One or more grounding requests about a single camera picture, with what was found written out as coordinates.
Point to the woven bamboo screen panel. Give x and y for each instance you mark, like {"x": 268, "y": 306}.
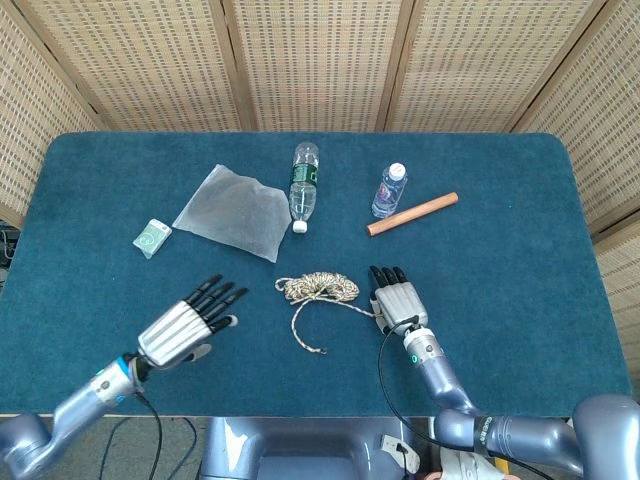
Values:
{"x": 600, "y": 125}
{"x": 30, "y": 125}
{"x": 622, "y": 290}
{"x": 320, "y": 65}
{"x": 475, "y": 65}
{"x": 150, "y": 65}

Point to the translucent plastic bag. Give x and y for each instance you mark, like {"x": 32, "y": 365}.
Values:
{"x": 235, "y": 215}

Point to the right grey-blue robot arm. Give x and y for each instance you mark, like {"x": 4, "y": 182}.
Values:
{"x": 445, "y": 380}

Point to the small clear water bottle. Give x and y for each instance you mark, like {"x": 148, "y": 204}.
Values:
{"x": 387, "y": 196}

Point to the white bracket with plug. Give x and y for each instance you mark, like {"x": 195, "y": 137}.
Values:
{"x": 407, "y": 457}

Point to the small green card box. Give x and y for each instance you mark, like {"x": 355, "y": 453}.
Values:
{"x": 151, "y": 238}

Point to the light grey shoe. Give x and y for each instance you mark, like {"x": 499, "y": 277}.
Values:
{"x": 462, "y": 467}

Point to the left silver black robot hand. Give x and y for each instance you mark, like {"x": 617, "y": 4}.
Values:
{"x": 175, "y": 330}

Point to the brown wooden rod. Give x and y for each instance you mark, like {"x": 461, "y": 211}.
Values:
{"x": 412, "y": 214}

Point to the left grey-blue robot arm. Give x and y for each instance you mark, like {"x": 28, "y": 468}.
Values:
{"x": 85, "y": 395}

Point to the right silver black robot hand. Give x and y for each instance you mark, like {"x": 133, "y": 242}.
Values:
{"x": 400, "y": 302}

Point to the blue felt table mat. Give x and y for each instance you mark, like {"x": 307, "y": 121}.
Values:
{"x": 500, "y": 325}

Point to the clear bottle green label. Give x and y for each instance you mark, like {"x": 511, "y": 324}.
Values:
{"x": 303, "y": 195}

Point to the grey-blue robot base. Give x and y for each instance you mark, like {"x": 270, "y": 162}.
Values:
{"x": 300, "y": 450}

